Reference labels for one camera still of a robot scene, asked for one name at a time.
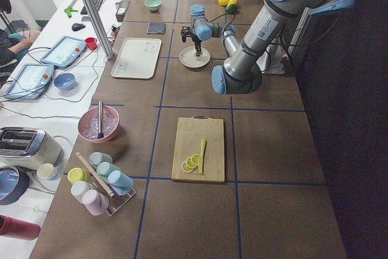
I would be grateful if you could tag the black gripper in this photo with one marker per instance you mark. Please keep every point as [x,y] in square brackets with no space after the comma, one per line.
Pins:
[196,41]

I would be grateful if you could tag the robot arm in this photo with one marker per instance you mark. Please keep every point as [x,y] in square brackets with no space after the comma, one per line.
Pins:
[240,73]

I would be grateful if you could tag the white bear tray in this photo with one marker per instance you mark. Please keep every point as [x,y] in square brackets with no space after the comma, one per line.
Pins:
[137,58]

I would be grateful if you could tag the white round plate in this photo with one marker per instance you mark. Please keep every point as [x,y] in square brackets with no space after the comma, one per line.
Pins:
[189,58]

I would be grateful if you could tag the grey folded cloth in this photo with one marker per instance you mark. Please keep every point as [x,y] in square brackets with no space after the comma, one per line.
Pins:
[156,28]

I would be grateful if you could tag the green avocado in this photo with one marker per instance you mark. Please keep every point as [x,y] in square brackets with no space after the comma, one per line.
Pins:
[231,9]

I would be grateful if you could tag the yellow lemon upper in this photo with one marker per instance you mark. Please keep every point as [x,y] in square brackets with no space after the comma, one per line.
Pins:
[223,3]

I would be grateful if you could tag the green bowl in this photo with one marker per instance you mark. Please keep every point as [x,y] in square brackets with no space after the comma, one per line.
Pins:
[153,5]

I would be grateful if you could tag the wooden cutting board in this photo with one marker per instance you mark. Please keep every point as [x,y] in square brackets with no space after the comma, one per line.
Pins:
[189,133]

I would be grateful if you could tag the small black box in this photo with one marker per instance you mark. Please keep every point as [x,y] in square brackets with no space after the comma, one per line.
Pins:
[121,10]

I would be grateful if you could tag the red mug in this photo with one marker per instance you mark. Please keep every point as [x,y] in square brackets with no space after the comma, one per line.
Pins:
[91,43]

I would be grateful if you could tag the yellow-green plastic knife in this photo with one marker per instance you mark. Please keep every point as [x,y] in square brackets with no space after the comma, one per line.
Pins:
[201,157]

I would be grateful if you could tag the lemon slices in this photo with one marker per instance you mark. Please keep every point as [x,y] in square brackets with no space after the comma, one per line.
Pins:
[191,163]

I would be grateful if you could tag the black computer mouse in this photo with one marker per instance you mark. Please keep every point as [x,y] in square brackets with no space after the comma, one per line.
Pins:
[77,27]

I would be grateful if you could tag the pink bowl with ice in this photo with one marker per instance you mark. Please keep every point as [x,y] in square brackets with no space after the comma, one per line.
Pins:
[88,125]

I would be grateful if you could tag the metal tongs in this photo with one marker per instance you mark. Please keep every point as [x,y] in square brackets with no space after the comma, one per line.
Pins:
[100,120]

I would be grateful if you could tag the green clamp tool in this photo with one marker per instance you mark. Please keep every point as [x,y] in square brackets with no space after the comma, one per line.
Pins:
[69,11]

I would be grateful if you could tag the teach pendant far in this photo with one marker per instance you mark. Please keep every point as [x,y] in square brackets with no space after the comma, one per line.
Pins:
[64,52]

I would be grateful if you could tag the teach pendant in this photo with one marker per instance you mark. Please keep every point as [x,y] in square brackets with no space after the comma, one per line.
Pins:
[31,81]
[64,52]

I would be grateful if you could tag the grey-blue cup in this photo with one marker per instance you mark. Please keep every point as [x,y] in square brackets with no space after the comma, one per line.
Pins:
[96,158]

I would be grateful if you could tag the mint green cup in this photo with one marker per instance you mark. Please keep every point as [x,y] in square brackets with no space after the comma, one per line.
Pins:
[105,169]

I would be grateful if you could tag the light blue cup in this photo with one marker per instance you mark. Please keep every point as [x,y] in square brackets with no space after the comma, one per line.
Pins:
[121,183]

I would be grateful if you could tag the wooden rolling pin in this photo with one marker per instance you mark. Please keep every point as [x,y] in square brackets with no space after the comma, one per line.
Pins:
[94,174]

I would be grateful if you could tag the teach pendant near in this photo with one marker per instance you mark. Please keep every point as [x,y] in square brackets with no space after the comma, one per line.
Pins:
[31,81]

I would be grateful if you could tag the yellow cup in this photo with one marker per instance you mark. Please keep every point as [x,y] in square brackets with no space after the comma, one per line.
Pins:
[78,174]

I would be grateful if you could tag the seated person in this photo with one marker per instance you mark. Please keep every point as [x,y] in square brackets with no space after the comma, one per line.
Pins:
[16,45]

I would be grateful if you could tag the pink cup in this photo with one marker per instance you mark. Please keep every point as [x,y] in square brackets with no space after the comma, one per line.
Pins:
[95,202]

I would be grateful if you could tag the pale white cup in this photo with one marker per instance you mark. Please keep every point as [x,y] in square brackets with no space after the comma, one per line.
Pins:
[80,188]

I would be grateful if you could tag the cream paper cup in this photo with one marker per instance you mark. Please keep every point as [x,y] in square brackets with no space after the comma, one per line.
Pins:
[47,172]

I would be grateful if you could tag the white toaster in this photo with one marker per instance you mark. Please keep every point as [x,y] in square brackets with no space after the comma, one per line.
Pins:
[28,147]

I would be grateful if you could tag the dark blue bowl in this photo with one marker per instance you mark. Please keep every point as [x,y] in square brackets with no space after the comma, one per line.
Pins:
[14,184]

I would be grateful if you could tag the red bottle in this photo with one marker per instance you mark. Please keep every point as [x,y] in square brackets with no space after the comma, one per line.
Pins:
[19,229]

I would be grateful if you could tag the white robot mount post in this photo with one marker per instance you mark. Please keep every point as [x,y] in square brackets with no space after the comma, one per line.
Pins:
[271,62]

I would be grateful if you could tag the aluminium frame post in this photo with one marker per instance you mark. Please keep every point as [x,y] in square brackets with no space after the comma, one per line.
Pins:
[98,28]

